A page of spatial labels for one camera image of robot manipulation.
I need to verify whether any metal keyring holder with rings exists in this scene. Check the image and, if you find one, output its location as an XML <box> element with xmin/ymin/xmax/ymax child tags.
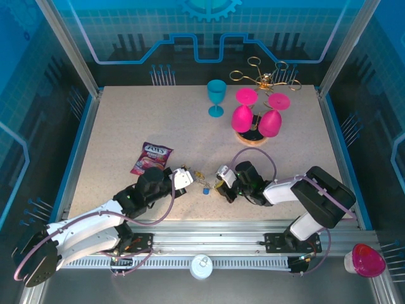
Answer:
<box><xmin>192</xmin><ymin>170</ymin><xmax>221</xmax><ymax>191</ymax></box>

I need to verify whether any purple candy bag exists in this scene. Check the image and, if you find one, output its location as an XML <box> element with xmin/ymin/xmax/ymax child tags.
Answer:
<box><xmin>130</xmin><ymin>141</ymin><xmax>174</xmax><ymax>175</ymax></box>

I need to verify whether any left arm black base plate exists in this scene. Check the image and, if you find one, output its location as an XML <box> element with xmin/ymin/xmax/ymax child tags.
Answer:
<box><xmin>104</xmin><ymin>232</ymin><xmax>154</xmax><ymax>254</ymax></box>

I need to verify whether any white slotted cable duct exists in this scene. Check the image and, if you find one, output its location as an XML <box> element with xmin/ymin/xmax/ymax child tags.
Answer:
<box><xmin>59</xmin><ymin>256</ymin><xmax>290</xmax><ymax>270</ymax></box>

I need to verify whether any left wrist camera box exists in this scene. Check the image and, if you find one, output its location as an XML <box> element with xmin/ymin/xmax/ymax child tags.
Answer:
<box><xmin>172</xmin><ymin>168</ymin><xmax>194</xmax><ymax>191</ymax></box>

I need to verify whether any long aluminium frame rail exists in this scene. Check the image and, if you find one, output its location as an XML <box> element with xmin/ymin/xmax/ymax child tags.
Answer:
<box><xmin>40</xmin><ymin>220</ymin><xmax>379</xmax><ymax>258</ymax></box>

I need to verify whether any aluminium frame post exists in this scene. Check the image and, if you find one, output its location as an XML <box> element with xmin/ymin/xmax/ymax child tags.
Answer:
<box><xmin>34</xmin><ymin>0</ymin><xmax>104</xmax><ymax>98</ymax></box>
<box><xmin>318</xmin><ymin>0</ymin><xmax>380</xmax><ymax>99</ymax></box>

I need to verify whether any white cup with pink lid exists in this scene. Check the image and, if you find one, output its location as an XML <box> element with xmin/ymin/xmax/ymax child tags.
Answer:
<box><xmin>344</xmin><ymin>243</ymin><xmax>387</xmax><ymax>278</ymax></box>

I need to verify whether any pink plastic goblet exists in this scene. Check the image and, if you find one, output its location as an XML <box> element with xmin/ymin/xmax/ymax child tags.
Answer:
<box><xmin>258</xmin><ymin>92</ymin><xmax>291</xmax><ymax>138</ymax></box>
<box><xmin>231</xmin><ymin>87</ymin><xmax>258</xmax><ymax>134</ymax></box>

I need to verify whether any teal plastic goblet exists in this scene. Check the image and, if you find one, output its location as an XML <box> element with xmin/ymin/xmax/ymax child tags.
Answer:
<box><xmin>207</xmin><ymin>79</ymin><xmax>227</xmax><ymax>118</ymax></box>

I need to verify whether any aluminium side rail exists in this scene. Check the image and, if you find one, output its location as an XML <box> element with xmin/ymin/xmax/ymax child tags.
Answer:
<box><xmin>316</xmin><ymin>88</ymin><xmax>373</xmax><ymax>231</ymax></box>
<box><xmin>52</xmin><ymin>90</ymin><xmax>105</xmax><ymax>222</ymax></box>

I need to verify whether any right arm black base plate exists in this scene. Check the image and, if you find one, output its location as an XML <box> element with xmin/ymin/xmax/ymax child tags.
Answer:
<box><xmin>264</xmin><ymin>232</ymin><xmax>323</xmax><ymax>254</ymax></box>

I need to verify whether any black cable connector block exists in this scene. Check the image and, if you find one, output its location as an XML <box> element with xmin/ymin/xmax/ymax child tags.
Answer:
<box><xmin>109</xmin><ymin>255</ymin><xmax>134</xmax><ymax>277</ymax></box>
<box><xmin>288</xmin><ymin>255</ymin><xmax>309</xmax><ymax>276</ymax></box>

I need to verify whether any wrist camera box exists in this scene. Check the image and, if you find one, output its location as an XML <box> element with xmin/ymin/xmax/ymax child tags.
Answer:
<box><xmin>215</xmin><ymin>164</ymin><xmax>237</xmax><ymax>187</ymax></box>
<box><xmin>172</xmin><ymin>168</ymin><xmax>194</xmax><ymax>191</ymax></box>

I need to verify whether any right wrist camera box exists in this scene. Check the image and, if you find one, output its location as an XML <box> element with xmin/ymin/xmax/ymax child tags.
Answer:
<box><xmin>215</xmin><ymin>164</ymin><xmax>237</xmax><ymax>187</ymax></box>

